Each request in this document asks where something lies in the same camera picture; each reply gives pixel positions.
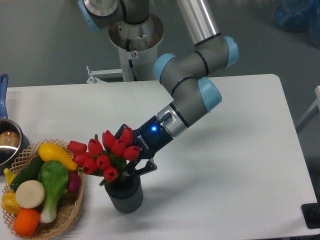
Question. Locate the yellow banana tip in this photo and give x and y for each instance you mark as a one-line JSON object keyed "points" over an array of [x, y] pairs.
{"points": [[9, 176]]}

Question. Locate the cream round disc vegetable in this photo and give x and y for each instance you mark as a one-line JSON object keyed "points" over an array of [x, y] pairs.
{"points": [[30, 194]]}

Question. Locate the blue handled saucepan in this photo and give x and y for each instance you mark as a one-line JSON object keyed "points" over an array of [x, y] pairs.
{"points": [[12, 139]]}

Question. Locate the dark green cucumber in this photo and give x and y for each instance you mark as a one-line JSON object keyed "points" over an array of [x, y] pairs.
{"points": [[30, 172]]}

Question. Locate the blue plastic bag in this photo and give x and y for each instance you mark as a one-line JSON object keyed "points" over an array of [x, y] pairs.
{"points": [[299, 16]]}

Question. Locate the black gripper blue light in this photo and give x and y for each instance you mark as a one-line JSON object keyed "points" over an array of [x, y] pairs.
{"points": [[150, 138]]}

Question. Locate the woven wicker basket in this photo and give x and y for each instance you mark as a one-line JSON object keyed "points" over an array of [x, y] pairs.
{"points": [[67, 208]]}

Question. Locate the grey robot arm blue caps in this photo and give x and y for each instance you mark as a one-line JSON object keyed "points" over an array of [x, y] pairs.
{"points": [[185, 79]]}

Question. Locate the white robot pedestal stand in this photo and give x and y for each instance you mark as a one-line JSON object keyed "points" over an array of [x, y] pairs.
{"points": [[137, 46]]}

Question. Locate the black device at table edge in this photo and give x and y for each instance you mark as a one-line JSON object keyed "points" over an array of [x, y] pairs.
{"points": [[311, 214]]}

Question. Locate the white furniture frame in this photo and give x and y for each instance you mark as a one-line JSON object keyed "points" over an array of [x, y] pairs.
{"points": [[310, 113]]}

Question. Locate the orange fruit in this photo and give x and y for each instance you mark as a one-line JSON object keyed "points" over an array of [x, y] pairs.
{"points": [[26, 222]]}

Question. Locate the yellow squash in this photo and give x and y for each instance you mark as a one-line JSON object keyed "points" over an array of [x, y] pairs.
{"points": [[52, 152]]}

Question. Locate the red tulip bouquet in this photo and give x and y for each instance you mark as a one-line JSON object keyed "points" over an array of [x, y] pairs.
{"points": [[107, 158]]}

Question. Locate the yellow bell pepper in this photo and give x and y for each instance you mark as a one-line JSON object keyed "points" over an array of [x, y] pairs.
{"points": [[9, 202]]}

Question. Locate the red radish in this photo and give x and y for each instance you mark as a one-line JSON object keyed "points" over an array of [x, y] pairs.
{"points": [[74, 182]]}

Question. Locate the green bok choy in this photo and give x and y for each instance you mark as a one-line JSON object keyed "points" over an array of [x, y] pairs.
{"points": [[54, 177]]}

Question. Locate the dark grey ribbed vase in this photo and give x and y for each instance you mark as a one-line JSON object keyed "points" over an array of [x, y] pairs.
{"points": [[126, 193]]}

